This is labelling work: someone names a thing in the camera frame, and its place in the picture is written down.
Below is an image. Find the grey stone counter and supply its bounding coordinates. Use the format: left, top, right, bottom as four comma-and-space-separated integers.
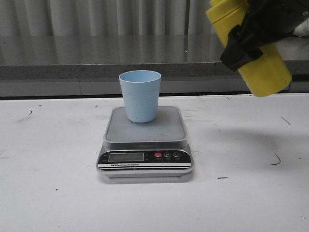
0, 33, 309, 97

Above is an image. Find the white appliance on counter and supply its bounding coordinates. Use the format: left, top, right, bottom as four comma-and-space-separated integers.
293, 20, 309, 37

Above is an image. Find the yellow squeeze bottle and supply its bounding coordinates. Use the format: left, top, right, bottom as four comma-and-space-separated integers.
206, 0, 292, 97

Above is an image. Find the white pleated curtain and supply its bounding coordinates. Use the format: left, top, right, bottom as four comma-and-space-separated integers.
0, 0, 214, 37

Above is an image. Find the light blue plastic cup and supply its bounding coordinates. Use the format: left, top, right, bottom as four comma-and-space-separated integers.
119, 70, 161, 123

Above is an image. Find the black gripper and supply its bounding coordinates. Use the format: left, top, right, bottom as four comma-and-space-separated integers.
220, 0, 309, 71

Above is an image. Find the silver digital kitchen scale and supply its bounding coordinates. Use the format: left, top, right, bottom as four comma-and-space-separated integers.
96, 106, 194, 178

